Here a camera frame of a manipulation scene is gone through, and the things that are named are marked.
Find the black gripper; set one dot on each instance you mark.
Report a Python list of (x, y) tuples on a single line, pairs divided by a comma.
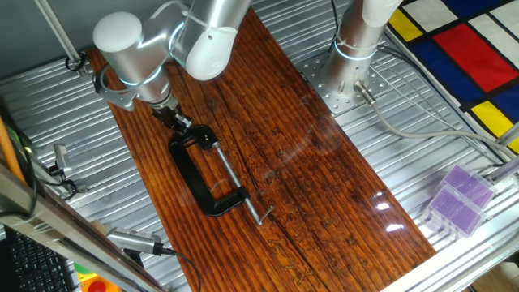
[(165, 113)]

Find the black C-clamp with steel screw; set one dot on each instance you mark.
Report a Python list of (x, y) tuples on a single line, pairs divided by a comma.
[(190, 170)]

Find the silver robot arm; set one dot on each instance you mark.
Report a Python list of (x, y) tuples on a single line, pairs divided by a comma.
[(134, 52)]

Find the brown wood grain board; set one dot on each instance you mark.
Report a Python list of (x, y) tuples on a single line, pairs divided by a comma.
[(284, 162)]

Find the plain wooden block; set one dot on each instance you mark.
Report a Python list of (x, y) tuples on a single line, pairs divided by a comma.
[(98, 227)]

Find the thin grey pole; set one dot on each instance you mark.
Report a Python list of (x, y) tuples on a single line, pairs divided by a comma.
[(57, 28)]

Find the orange pole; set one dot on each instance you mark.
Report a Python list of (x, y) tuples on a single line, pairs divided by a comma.
[(7, 150)]

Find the orange box with red button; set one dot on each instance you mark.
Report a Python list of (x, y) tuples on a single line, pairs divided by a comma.
[(97, 287)]

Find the black keyboard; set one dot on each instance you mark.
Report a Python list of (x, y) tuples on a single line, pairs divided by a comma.
[(36, 267)]

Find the clear box with purple contents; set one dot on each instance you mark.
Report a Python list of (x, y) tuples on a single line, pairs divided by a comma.
[(456, 211), (470, 184)]

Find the colourful squares cloth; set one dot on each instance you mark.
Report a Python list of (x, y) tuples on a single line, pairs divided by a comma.
[(474, 52)]

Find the wrist camera with metal bracket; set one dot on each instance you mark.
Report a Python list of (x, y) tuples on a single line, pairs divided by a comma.
[(121, 99)]

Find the small grey camera on mount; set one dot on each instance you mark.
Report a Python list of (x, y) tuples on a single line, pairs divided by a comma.
[(63, 158)]

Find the silver depth camera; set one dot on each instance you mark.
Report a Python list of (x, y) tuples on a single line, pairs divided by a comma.
[(131, 239)]

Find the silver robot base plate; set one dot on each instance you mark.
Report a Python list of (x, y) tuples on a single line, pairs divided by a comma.
[(320, 81)]

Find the aluminium frame bar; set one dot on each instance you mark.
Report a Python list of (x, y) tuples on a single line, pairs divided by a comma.
[(61, 219)]

